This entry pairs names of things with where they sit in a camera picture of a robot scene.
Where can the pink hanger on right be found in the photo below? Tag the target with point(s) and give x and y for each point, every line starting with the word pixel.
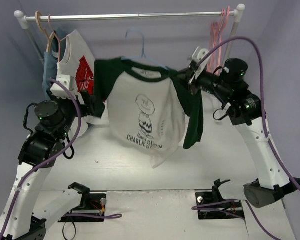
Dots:
pixel 213 45

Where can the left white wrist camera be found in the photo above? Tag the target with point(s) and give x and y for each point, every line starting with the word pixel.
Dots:
pixel 63 86

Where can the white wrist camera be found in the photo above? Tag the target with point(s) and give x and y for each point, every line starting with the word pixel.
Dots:
pixel 63 86
pixel 198 63

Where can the blue hanging garment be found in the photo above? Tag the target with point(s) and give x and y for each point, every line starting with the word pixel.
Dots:
pixel 50 65

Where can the pink wire hanger left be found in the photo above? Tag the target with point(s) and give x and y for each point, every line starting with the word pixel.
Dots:
pixel 55 35

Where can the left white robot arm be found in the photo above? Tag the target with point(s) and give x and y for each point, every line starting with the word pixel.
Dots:
pixel 49 140

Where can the white Coca-Cola t-shirt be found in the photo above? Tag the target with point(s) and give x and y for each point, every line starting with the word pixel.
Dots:
pixel 76 72

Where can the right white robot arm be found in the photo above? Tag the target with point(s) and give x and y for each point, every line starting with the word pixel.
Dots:
pixel 244 109

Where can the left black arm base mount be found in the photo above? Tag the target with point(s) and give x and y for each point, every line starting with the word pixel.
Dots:
pixel 92 204

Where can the green and white raglan t-shirt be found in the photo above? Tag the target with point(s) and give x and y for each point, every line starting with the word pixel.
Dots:
pixel 149 107

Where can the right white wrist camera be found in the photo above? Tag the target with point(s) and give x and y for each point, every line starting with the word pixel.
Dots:
pixel 198 63

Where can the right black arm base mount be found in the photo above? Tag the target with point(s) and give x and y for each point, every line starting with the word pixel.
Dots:
pixel 210 205

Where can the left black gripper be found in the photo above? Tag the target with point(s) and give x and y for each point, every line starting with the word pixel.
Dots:
pixel 85 100

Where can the wooden clothes hanger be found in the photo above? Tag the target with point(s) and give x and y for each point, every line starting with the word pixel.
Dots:
pixel 49 37

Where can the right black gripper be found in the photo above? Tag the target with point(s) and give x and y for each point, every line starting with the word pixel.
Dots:
pixel 190 78

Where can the white metal clothes rack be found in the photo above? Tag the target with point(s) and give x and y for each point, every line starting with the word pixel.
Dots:
pixel 25 20

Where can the light blue wire hanger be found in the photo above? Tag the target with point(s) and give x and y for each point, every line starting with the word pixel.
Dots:
pixel 143 54

